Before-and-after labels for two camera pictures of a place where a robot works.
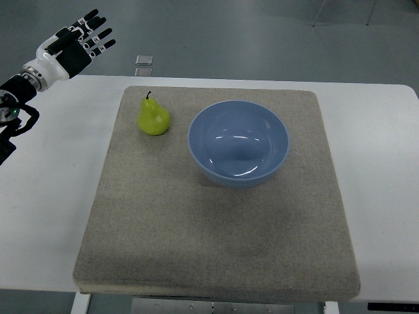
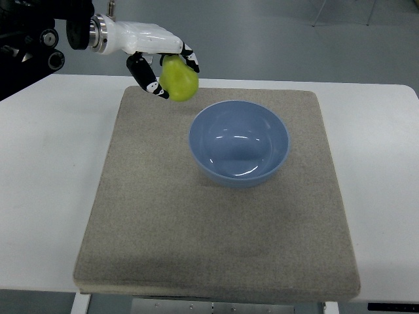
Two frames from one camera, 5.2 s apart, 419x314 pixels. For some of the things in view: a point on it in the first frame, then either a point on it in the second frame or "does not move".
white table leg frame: (80, 304) does not move
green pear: (152, 118) → (178, 78)
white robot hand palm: (48, 64) → (107, 36)
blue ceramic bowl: (237, 143) does not move
